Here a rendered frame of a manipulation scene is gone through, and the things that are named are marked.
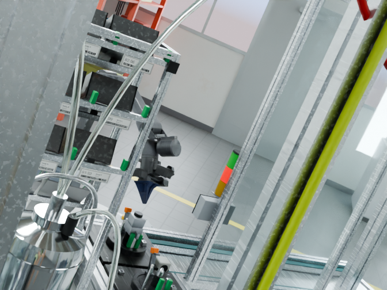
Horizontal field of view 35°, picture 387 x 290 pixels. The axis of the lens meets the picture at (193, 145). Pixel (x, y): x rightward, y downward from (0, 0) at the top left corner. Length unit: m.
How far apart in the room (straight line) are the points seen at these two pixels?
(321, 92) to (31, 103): 0.33
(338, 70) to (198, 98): 7.89
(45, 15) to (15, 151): 0.13
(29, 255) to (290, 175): 0.42
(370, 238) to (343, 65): 1.97
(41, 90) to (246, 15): 7.89
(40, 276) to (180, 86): 7.72
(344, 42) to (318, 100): 0.07
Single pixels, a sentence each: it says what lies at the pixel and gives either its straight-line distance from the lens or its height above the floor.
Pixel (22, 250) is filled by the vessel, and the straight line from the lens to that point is 0.94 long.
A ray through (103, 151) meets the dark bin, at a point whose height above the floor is 1.33.
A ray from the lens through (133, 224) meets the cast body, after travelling 2.00.
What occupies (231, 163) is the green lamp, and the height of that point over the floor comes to 1.38.
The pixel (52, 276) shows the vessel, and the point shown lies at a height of 1.37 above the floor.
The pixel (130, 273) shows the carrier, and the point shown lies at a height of 0.97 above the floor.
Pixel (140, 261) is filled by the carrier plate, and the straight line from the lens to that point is 2.01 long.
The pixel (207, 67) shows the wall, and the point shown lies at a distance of 8.52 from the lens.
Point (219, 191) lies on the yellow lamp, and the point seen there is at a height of 1.28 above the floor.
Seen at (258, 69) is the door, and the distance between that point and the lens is 8.39.
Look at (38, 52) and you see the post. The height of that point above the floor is 1.74.
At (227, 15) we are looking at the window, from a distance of 8.44.
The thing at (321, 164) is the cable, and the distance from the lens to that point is 0.71.
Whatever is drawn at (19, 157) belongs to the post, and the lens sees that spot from 0.58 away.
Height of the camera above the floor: 1.85
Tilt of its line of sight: 14 degrees down
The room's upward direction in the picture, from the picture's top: 23 degrees clockwise
